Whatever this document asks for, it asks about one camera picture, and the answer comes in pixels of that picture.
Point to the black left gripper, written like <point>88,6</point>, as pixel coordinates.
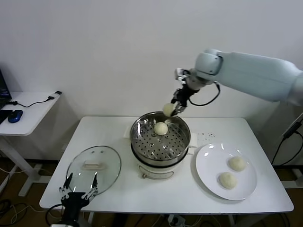
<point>73,203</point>

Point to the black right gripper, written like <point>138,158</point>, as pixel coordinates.
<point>184,95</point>

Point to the white steamed baozi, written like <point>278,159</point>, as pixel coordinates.
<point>168,109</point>
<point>236,163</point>
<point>227,180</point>
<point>161,128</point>

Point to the oval glass pot lid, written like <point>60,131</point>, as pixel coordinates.
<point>106,165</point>

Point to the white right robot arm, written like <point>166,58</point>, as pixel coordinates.
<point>255,73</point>

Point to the stainless steel steamer basket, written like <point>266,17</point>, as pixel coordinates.
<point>175,146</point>

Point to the white table leg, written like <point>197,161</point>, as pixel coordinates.
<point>91,220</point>
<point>231,220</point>

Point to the cream electric cooker base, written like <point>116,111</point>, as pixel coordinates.
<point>156,171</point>

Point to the large white plate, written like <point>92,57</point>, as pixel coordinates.
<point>208,170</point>

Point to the white side table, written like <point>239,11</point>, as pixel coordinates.
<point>35,111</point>

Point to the blue computer mouse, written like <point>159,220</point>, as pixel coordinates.
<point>14,117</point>

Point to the white power strip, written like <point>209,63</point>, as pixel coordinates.
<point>176,219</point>

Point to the black laptop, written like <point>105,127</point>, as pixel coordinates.
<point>4,94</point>

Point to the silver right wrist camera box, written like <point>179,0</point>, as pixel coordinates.
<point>181,73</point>

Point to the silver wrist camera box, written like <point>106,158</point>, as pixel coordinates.
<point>66,225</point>
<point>181,73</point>

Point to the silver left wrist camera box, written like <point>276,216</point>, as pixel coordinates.
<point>66,225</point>

